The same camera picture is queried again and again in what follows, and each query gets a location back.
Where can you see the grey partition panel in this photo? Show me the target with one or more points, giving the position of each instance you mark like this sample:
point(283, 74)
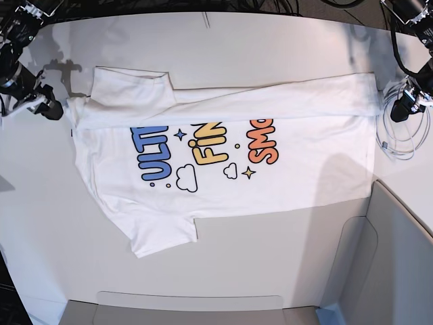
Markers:
point(382, 271)

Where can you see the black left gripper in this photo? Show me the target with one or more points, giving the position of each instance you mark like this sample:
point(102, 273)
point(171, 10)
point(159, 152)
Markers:
point(405, 106)

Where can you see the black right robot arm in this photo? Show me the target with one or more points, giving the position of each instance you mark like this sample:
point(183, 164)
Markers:
point(19, 28)

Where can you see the white printed t-shirt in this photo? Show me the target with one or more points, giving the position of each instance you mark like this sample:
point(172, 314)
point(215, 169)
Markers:
point(156, 159)

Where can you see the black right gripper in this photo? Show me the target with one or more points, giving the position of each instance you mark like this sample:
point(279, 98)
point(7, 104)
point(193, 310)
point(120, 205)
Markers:
point(50, 108)

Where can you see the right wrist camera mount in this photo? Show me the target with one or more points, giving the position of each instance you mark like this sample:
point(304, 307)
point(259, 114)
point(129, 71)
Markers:
point(21, 92)

